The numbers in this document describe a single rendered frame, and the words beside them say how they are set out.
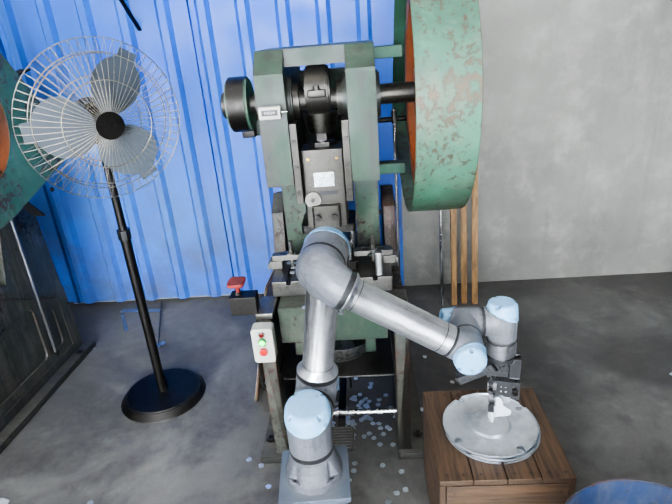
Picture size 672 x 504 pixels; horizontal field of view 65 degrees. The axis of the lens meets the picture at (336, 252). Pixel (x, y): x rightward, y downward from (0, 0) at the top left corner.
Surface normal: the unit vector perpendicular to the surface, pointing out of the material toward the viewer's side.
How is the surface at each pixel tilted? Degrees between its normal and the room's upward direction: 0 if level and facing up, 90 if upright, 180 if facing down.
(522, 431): 0
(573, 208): 90
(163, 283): 90
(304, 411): 8
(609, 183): 90
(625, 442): 0
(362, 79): 90
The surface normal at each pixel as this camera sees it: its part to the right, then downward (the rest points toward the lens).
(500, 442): -0.07, -0.92
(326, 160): -0.04, 0.39
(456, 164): 0.00, 0.75
